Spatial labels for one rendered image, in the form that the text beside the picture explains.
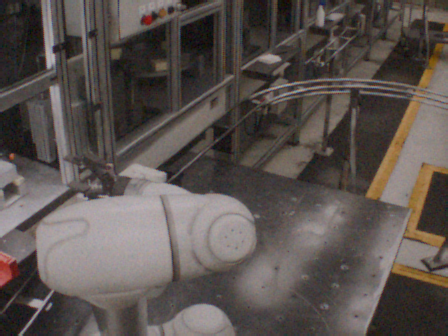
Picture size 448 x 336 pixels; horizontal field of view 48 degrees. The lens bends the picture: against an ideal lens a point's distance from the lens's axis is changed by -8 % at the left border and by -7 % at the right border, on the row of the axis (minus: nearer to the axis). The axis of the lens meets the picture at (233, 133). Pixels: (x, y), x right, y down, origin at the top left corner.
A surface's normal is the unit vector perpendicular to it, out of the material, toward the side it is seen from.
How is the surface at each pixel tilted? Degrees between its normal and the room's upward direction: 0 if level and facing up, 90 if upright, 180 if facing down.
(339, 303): 0
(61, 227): 27
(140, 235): 43
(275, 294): 0
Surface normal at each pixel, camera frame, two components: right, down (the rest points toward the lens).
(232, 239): 0.40, -0.08
